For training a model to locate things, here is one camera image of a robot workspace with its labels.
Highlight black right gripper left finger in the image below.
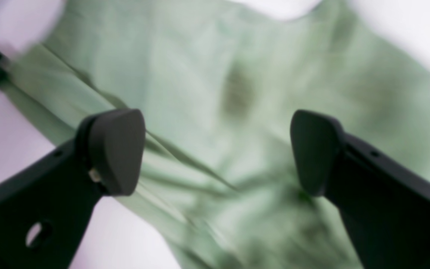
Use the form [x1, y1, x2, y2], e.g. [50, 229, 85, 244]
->
[0, 109, 146, 269]

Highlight green polo t-shirt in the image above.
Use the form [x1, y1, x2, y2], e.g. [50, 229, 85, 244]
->
[3, 0, 430, 269]

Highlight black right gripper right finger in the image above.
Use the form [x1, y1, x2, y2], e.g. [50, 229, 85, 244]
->
[290, 109, 430, 269]

